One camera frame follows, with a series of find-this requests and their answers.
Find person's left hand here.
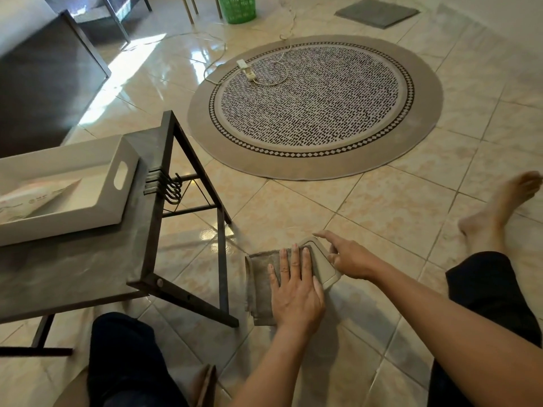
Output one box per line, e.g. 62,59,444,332
268,243,326,335

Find person's right hand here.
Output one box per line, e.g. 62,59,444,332
318,230,381,281

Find beige square lid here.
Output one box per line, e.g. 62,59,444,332
292,236,342,289

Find grey cloth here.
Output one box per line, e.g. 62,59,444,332
245,248,293,327

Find person's left forearm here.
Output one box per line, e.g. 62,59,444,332
230,327,324,407

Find person's right forearm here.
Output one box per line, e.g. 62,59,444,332
370,260,543,407

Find person's left foot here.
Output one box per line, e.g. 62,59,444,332
193,364,218,407

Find person's foot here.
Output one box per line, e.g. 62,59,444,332
193,364,218,407
458,170,543,256

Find black metal hook rack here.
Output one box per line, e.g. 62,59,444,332
144,168,184,207

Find round patterned beige rug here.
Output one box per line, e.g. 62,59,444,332
188,35,444,182

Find person's right leg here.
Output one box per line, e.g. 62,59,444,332
428,251,543,407

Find person's leg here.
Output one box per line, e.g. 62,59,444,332
428,251,543,407
87,312,190,407

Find person's left leg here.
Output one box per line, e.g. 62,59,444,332
87,312,190,407

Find person's right foot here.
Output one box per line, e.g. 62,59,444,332
458,170,543,256

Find white rectangular tray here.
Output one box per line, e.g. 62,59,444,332
0,135,141,247

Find white power strip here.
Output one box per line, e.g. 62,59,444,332
235,59,257,83

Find grey floor mat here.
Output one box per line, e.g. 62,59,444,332
334,0,421,30

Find white paper packet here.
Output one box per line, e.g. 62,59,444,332
0,178,82,225

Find green plastic basket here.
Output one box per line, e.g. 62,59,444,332
217,0,258,25

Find wooden chair legs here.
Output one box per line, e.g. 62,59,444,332
181,0,224,25

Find dark sofa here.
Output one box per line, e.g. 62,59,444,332
0,10,112,147

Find grey side table black frame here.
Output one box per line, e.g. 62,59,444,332
0,110,240,358

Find white power cable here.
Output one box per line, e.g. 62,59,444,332
126,3,298,88

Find black metal frame table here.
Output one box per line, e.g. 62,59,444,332
40,0,153,44

